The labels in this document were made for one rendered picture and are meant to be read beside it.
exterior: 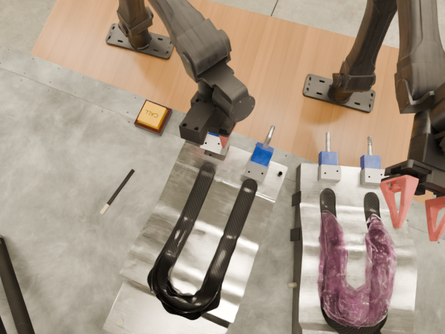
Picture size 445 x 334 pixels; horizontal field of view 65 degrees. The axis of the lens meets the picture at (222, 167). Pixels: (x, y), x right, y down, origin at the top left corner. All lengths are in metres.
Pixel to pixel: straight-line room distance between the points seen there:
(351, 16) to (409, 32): 1.61
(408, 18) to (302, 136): 0.42
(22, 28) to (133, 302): 1.84
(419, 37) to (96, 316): 0.89
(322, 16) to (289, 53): 1.17
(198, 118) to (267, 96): 0.40
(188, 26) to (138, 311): 0.61
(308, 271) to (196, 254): 0.26
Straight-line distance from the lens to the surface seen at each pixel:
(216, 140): 0.81
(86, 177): 1.00
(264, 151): 0.81
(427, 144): 0.62
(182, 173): 0.85
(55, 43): 1.21
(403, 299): 0.94
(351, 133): 1.04
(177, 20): 0.64
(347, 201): 0.93
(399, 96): 0.69
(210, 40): 0.63
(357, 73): 0.92
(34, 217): 1.03
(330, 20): 2.26
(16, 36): 2.39
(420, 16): 0.71
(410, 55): 0.69
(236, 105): 0.62
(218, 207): 0.84
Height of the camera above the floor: 1.71
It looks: 75 degrees down
